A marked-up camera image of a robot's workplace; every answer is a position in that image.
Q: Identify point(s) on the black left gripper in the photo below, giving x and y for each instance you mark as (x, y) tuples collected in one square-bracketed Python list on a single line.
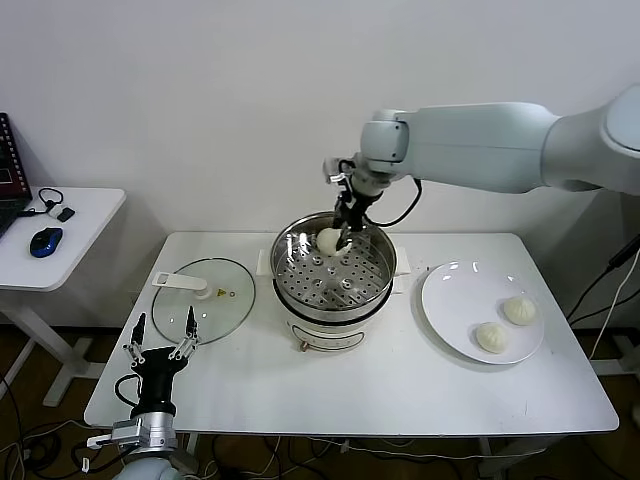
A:
[(160, 370)]

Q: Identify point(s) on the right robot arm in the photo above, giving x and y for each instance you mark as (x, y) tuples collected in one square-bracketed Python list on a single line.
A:
[(475, 145)]

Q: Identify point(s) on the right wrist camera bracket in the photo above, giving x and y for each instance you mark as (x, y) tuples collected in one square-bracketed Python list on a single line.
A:
[(332, 172)]

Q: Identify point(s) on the white steamed baozi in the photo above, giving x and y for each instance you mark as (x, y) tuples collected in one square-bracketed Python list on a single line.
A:
[(492, 337), (520, 310), (327, 243)]

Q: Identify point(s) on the small black device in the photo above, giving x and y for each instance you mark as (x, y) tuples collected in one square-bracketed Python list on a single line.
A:
[(66, 216)]

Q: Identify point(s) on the blue black computer mouse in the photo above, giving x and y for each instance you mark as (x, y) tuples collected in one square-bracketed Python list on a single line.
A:
[(46, 242)]

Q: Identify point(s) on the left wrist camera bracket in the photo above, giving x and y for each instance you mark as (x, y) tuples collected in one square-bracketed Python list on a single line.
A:
[(112, 435)]

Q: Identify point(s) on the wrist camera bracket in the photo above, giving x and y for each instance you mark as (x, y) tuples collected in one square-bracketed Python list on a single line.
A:
[(112, 435), (332, 172)]

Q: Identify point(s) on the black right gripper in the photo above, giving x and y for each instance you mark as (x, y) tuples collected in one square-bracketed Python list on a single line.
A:
[(356, 207)]

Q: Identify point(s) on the white side table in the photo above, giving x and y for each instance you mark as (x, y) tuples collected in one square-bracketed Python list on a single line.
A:
[(75, 250)]

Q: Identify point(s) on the stainless steel steamer basket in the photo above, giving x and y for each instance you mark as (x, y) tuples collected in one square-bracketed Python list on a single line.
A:
[(372, 255)]

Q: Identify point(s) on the black laptop red screen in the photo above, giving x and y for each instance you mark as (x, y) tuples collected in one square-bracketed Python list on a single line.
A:
[(12, 165)]

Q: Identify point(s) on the white round plate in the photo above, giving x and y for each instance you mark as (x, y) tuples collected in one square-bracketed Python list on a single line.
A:
[(450, 305)]

